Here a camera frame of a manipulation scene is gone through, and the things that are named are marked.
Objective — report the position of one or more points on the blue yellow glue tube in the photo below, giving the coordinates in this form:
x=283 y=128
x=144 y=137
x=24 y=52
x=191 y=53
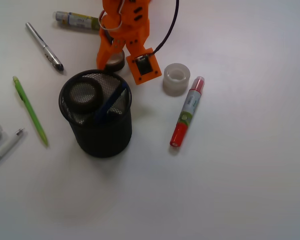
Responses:
x=77 y=20

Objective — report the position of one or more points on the black tape roll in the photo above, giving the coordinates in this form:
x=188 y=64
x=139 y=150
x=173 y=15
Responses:
x=84 y=95
x=116 y=62

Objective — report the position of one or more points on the green mechanical pencil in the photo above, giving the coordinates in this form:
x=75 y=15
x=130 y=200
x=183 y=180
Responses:
x=30 y=110

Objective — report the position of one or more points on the blue pen in holder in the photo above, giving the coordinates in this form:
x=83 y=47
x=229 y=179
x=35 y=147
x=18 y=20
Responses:
x=100 y=114

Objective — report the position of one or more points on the red and white marker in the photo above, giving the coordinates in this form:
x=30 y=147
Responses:
x=187 y=112

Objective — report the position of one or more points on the white pen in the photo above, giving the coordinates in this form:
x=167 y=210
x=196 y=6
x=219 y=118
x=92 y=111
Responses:
x=11 y=142

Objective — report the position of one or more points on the black mesh pen holder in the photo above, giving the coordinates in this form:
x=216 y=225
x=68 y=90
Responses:
x=112 y=135

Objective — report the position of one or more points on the clear tape roll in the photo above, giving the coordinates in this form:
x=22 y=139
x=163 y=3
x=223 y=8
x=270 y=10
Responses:
x=176 y=79

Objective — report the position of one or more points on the black tape roll in holder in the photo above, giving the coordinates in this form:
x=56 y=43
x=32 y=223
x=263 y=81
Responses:
x=84 y=95

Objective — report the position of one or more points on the silver pen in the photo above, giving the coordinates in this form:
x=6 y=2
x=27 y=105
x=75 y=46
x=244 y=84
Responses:
x=49 y=54

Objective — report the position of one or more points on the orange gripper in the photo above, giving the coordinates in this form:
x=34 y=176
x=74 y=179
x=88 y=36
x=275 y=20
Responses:
x=123 y=23

